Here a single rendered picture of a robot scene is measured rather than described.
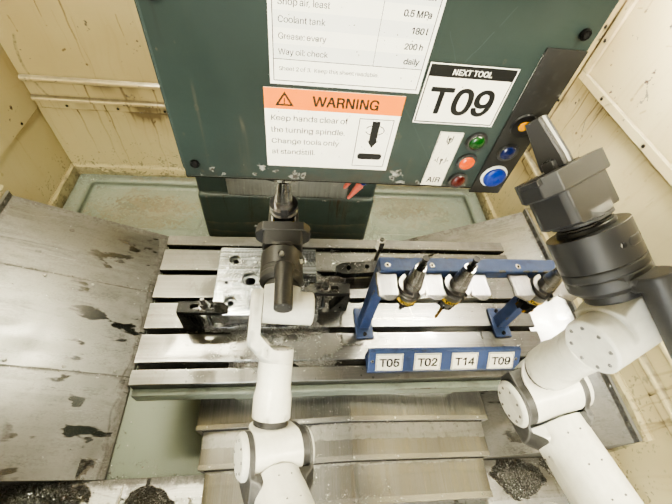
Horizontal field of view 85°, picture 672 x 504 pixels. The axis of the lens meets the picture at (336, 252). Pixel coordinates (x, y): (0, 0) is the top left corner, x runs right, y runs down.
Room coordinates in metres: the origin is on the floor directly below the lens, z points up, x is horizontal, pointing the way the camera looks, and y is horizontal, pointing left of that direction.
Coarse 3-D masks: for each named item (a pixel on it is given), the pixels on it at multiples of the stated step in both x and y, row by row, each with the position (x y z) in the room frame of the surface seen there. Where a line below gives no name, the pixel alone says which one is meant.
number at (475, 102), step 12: (468, 84) 0.40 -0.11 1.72; (480, 84) 0.40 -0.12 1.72; (456, 96) 0.40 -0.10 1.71; (468, 96) 0.40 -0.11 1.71; (480, 96) 0.40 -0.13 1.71; (492, 96) 0.40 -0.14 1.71; (456, 108) 0.40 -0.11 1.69; (468, 108) 0.40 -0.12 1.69; (480, 108) 0.40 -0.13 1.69; (492, 108) 0.41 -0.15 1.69; (480, 120) 0.40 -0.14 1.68
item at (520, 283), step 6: (510, 276) 0.54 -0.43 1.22; (516, 276) 0.55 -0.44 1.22; (522, 276) 0.55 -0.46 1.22; (510, 282) 0.53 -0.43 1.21; (516, 282) 0.53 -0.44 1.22; (522, 282) 0.53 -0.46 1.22; (528, 282) 0.54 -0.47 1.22; (516, 288) 0.51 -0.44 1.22; (522, 288) 0.51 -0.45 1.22; (528, 288) 0.52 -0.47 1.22; (516, 294) 0.50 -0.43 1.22; (522, 294) 0.50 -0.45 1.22; (528, 294) 0.50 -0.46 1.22; (534, 294) 0.50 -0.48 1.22; (528, 300) 0.49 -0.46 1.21
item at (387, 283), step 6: (378, 276) 0.48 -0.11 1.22; (384, 276) 0.48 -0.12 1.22; (390, 276) 0.48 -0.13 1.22; (396, 276) 0.49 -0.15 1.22; (378, 282) 0.46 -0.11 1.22; (384, 282) 0.46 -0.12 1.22; (390, 282) 0.47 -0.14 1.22; (396, 282) 0.47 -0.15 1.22; (378, 288) 0.44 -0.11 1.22; (384, 288) 0.45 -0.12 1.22; (390, 288) 0.45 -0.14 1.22; (396, 288) 0.45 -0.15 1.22; (378, 294) 0.43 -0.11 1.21; (384, 294) 0.43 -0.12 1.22; (390, 294) 0.43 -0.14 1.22; (396, 294) 0.44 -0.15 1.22; (390, 300) 0.42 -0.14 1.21
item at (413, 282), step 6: (414, 270) 0.46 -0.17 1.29; (426, 270) 0.46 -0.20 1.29; (408, 276) 0.46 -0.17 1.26; (414, 276) 0.45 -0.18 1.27; (420, 276) 0.45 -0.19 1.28; (408, 282) 0.45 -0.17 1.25; (414, 282) 0.45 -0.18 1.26; (420, 282) 0.45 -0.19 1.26; (408, 288) 0.45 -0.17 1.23; (414, 288) 0.45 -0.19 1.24; (420, 288) 0.45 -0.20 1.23
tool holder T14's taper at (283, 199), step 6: (276, 186) 0.56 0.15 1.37; (282, 186) 0.55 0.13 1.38; (288, 186) 0.56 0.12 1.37; (276, 192) 0.55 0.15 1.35; (282, 192) 0.55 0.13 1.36; (288, 192) 0.55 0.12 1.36; (276, 198) 0.55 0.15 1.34; (282, 198) 0.54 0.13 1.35; (288, 198) 0.55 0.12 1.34; (276, 204) 0.54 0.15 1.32; (282, 204) 0.54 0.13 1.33; (288, 204) 0.55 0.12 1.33
